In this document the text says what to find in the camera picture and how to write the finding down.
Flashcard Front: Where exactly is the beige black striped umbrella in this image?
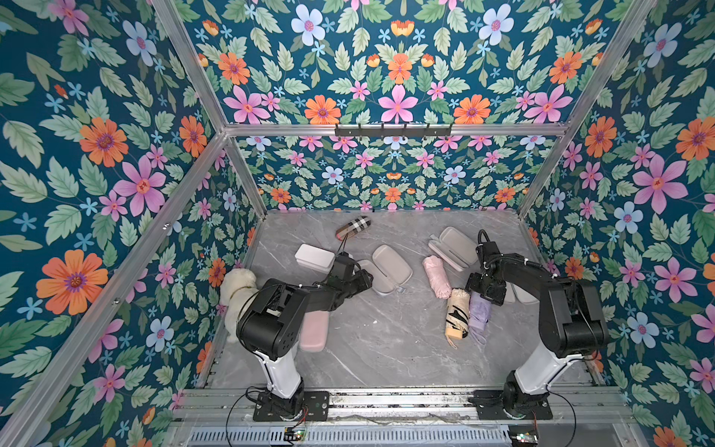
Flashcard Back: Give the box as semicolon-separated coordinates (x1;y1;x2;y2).
444;289;470;349

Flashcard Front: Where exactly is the cream plush teddy bear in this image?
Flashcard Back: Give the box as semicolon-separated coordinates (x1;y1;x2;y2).
220;268;258;343

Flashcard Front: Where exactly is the pink folded umbrella upper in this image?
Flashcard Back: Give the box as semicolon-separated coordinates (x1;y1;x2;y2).
423;256;452;300

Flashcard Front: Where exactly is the open grey case centre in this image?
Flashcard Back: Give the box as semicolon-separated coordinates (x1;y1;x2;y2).
359;244;413;296

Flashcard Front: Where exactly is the white ventilation grille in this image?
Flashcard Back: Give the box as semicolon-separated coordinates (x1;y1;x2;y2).
184;426;512;446

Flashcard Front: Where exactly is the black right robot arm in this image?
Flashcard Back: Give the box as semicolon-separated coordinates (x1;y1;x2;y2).
467;229;610;412

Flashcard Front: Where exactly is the metal hook rail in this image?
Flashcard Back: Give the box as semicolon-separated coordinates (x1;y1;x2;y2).
333;124;452;139

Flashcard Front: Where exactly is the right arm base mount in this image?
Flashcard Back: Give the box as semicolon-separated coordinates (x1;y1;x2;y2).
468;383;553;421

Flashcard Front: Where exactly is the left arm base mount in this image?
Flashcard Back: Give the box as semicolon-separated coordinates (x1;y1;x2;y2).
252;386;331;422

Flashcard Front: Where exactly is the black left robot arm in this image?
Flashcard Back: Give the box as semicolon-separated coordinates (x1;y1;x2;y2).
236;251;374;400

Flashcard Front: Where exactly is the open pink-edged grey case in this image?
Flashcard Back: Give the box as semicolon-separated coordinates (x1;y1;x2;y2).
428;226;479;272

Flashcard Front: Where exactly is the lilac folded umbrella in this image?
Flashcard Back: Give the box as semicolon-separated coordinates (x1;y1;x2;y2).
468;292;492;346

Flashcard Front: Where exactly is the closed white umbrella case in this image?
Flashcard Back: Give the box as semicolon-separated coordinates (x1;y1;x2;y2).
294;243;335;274

